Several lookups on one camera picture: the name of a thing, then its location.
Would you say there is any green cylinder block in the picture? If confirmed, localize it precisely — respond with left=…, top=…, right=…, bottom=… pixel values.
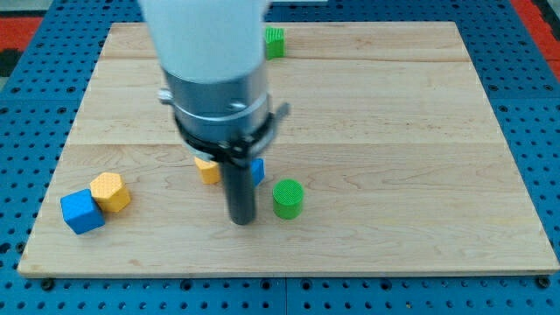
left=272, top=178, right=305, bottom=220

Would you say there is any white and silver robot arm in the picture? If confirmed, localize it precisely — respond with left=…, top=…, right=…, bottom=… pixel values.
left=139, top=0, right=290, bottom=168

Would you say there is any yellow block behind arm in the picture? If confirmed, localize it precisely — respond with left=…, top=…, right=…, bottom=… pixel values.
left=194, top=157, right=221, bottom=185

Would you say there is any blue triangle block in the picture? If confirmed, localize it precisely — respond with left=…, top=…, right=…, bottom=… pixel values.
left=250, top=157, right=265, bottom=186

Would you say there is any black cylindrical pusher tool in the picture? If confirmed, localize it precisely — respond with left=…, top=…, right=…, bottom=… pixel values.
left=220, top=163, right=256, bottom=225

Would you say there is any green block at back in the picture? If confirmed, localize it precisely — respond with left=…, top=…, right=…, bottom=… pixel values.
left=264, top=26, right=285, bottom=60

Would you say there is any wooden board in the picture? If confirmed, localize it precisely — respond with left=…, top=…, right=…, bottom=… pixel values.
left=17, top=22, right=559, bottom=278

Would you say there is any yellow hexagon block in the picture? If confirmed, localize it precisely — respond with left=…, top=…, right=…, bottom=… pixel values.
left=89, top=172, right=131, bottom=213

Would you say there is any blue cube block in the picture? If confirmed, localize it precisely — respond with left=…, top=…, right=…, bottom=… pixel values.
left=60, top=189, right=105, bottom=235

